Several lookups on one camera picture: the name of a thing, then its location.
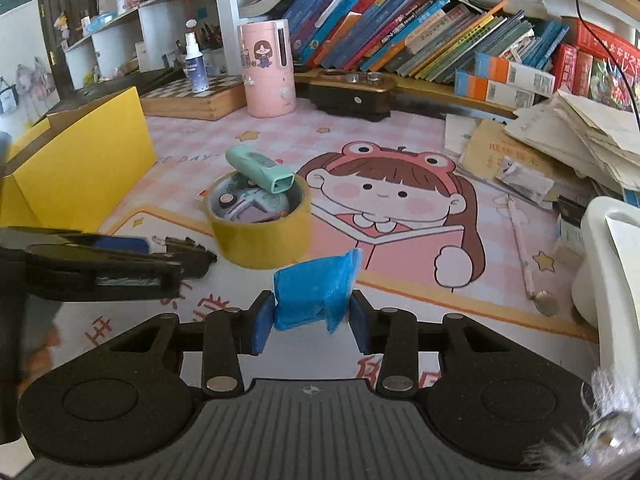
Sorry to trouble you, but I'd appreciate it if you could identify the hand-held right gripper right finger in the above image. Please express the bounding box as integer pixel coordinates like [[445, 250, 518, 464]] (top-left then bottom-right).
[[350, 290, 521, 396]]

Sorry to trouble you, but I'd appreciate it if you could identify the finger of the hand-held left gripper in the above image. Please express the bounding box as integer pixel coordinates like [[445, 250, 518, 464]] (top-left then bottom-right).
[[0, 227, 151, 257], [25, 245, 183, 302]]

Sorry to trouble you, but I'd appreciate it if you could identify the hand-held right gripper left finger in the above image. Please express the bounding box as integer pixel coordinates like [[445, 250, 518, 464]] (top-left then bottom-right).
[[107, 290, 276, 395]]

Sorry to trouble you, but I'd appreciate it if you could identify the blue packet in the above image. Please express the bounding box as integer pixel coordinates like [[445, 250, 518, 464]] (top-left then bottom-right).
[[272, 247, 363, 335]]

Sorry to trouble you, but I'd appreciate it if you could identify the yellow tape roll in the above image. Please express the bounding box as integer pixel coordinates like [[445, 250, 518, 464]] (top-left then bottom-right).
[[204, 170, 312, 271]]

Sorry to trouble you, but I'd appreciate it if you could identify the yellow cardboard box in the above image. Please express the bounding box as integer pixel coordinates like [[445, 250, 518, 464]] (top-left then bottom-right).
[[0, 86, 158, 235]]

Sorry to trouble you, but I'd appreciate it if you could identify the pink checked cloth desktop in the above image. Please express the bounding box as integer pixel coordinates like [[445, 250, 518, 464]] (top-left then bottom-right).
[[100, 97, 601, 396]]

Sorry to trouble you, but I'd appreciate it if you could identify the small pastel gadget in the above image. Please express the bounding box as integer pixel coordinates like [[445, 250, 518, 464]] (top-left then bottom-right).
[[212, 187, 291, 223]]

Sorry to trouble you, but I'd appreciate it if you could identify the mint green gadget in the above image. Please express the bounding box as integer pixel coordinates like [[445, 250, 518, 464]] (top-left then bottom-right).
[[225, 145, 295, 195]]

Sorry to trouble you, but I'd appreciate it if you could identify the wooden chessboard box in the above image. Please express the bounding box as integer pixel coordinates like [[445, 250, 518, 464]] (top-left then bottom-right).
[[141, 74, 248, 122]]

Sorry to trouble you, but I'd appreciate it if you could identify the pink pencil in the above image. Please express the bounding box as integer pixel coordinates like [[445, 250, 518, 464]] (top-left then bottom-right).
[[507, 195, 540, 301]]

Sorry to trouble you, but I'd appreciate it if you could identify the white spray bottle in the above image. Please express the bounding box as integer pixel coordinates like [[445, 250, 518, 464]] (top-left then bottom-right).
[[182, 31, 210, 93]]

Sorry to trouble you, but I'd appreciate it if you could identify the white pen holder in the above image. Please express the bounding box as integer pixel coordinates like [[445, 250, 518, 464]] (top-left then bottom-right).
[[200, 22, 226, 78]]

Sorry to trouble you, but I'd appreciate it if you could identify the pink humidifier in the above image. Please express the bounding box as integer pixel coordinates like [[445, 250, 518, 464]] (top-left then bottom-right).
[[236, 18, 297, 118]]

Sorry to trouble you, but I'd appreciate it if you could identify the black wooden box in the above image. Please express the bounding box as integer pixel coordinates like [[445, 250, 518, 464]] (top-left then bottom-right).
[[307, 70, 396, 122]]

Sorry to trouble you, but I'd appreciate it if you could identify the white plastic container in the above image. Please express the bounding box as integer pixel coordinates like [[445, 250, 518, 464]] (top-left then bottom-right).
[[570, 195, 640, 361]]

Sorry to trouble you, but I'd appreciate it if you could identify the white fluffy pompom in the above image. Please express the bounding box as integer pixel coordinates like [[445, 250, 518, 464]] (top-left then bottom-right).
[[522, 367, 640, 480]]

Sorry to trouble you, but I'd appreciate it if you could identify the white bookshelf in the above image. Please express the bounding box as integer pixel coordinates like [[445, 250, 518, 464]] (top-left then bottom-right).
[[62, 0, 640, 111]]

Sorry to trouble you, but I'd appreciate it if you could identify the orange blue carton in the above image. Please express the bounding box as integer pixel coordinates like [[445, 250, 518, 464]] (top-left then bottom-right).
[[454, 70, 538, 108], [475, 52, 556, 96]]

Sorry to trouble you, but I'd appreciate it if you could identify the pile of papers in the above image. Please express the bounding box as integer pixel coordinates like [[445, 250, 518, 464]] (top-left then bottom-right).
[[445, 87, 640, 206]]

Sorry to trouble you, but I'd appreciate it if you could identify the row of leaning books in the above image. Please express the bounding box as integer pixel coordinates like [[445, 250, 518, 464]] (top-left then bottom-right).
[[282, 0, 571, 86]]

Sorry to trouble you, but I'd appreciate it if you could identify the red book box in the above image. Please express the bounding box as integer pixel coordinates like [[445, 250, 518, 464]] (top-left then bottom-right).
[[552, 17, 640, 111]]

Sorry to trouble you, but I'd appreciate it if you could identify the black cable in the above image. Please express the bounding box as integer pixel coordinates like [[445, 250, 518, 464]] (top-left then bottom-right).
[[565, 0, 640, 131]]

